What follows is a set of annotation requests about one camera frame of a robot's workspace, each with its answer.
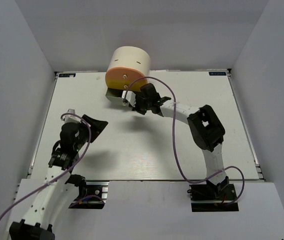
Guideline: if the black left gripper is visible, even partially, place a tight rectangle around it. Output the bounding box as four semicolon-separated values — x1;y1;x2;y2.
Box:
74;114;108;151

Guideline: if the cream round drawer organizer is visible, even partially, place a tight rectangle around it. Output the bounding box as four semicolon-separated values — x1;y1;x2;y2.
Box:
105;46;151;105

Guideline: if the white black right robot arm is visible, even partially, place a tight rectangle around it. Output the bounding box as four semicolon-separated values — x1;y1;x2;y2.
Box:
122;83;229;200

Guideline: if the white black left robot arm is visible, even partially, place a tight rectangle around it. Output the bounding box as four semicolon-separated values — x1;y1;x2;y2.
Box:
9;112;108;240

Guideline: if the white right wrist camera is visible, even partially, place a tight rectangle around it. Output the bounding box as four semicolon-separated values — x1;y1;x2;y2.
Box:
122;90;136;108

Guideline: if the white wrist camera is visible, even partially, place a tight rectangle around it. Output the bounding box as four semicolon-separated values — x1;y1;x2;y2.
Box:
61;108;80;124
122;90;136;108

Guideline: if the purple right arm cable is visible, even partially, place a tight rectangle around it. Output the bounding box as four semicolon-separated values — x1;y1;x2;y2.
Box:
126;76;245;205

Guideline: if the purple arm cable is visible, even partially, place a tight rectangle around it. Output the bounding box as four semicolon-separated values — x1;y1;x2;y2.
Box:
0;113;106;240
126;76;245;205

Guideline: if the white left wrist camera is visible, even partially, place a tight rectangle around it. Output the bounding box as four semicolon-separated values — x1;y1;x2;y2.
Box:
61;108;80;124

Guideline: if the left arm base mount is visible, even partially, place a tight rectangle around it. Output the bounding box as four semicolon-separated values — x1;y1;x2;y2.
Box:
66;174;109;210

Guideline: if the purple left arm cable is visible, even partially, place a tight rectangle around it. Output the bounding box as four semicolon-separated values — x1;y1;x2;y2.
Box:
0;113;106;240

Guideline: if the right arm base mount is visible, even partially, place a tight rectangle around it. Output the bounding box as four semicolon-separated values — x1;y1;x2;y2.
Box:
187;184;239;213

